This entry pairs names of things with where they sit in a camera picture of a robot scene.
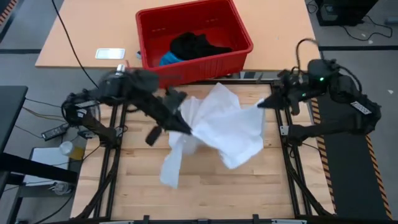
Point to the black desk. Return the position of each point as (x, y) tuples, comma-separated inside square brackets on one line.
[(11, 112)]

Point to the white button shirt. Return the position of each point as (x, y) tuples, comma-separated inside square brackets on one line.
[(224, 124)]

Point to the black garment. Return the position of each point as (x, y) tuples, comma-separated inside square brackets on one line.
[(199, 46)]

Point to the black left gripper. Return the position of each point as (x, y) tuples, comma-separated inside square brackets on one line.
[(158, 105)]

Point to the beige wooden table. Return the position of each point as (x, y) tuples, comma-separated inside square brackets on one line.
[(93, 25)]

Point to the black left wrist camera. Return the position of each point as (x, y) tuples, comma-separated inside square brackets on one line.
[(154, 135)]

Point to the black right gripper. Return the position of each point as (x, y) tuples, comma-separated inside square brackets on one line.
[(292, 90)]

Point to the clear plastic bottle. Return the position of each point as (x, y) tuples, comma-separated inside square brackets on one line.
[(66, 148)]

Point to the black power adapter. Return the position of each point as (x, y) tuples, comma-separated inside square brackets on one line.
[(54, 132)]

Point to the red plastic laundry basket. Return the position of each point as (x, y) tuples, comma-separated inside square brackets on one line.
[(202, 70)]

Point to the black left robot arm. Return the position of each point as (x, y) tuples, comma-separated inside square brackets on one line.
[(124, 84)]

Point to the black striped-edge floor mat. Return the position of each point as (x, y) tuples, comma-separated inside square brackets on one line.
[(342, 155)]

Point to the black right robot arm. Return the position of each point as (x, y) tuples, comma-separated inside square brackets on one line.
[(357, 102)]

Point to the silver aluminium rail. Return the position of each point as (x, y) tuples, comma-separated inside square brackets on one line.
[(289, 221), (116, 222)]

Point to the small round grey object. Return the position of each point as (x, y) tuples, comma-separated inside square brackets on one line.
[(138, 55)]

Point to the white rectangular device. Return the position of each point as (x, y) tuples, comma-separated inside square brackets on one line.
[(110, 53)]

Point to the white board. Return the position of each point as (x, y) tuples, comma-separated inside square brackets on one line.
[(46, 157)]

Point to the blue garment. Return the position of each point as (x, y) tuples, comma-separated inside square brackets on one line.
[(169, 59)]

